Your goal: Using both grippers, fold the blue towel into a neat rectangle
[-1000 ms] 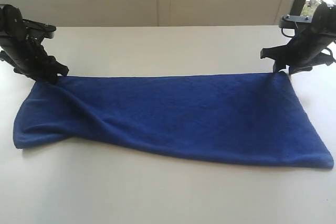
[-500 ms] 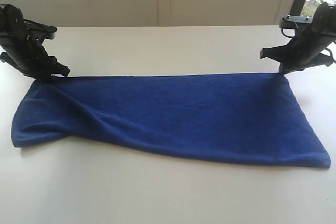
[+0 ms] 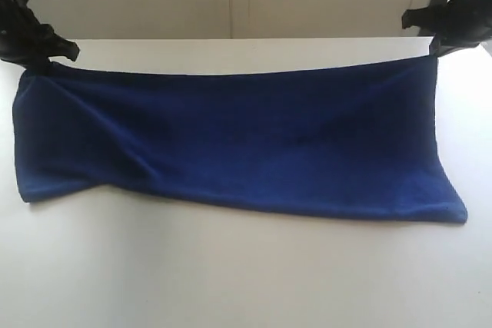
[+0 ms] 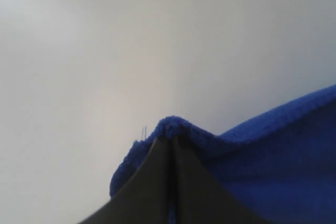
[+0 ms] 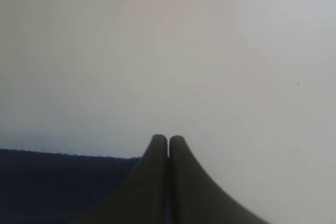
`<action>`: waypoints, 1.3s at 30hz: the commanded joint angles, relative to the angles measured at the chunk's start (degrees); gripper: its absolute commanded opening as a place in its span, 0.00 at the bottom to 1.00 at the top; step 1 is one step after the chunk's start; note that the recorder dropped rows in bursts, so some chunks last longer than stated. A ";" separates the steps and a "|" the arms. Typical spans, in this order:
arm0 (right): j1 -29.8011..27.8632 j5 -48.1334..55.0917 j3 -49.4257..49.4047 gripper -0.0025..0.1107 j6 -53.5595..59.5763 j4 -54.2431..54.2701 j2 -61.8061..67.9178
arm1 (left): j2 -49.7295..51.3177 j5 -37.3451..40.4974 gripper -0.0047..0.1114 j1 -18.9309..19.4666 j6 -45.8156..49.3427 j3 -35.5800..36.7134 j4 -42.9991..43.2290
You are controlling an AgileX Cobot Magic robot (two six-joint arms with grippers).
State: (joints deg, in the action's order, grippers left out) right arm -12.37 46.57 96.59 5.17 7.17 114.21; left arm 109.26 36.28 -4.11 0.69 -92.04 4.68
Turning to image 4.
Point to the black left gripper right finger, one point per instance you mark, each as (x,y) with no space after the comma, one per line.
(200,197)

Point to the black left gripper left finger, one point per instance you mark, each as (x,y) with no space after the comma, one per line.
(144,198)

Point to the blue towel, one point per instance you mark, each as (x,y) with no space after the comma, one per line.
(280,163)

